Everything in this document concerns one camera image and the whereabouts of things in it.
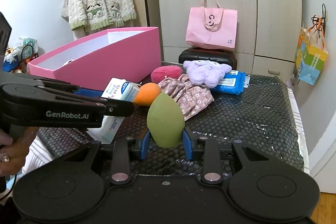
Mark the white tissue pack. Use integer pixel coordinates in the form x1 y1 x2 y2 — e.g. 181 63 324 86
88 78 139 144

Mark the colourful hanging paper bag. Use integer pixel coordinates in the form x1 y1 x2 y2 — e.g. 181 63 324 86
294 15 328 85

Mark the purple plush toy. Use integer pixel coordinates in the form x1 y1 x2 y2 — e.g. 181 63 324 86
183 60 232 89

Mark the green egg-shaped sponge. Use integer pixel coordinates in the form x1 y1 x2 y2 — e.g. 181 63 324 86
147 93 185 148

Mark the person's hand with ring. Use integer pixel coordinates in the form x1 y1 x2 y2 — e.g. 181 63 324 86
1 127 39 177

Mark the magenta fuzzy plush pouch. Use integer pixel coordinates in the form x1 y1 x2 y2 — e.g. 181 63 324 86
150 65 182 84

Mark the pink tote bag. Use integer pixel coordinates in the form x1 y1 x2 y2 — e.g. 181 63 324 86
185 0 238 51

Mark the blue wet wipes pack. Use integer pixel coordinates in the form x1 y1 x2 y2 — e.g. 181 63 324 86
211 71 250 95

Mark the black suitcase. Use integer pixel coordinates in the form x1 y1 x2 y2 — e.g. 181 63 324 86
178 48 237 70

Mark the orange egg-shaped sponge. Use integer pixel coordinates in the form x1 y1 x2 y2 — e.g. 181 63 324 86
133 83 161 106

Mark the pink storage box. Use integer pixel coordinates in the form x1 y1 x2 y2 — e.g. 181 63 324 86
28 27 161 90

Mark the clutter of bags on dresser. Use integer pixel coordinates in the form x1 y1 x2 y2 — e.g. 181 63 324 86
3 36 39 73

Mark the floral pink fabric scrunchie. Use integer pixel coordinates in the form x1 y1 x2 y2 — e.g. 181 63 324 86
158 74 214 121

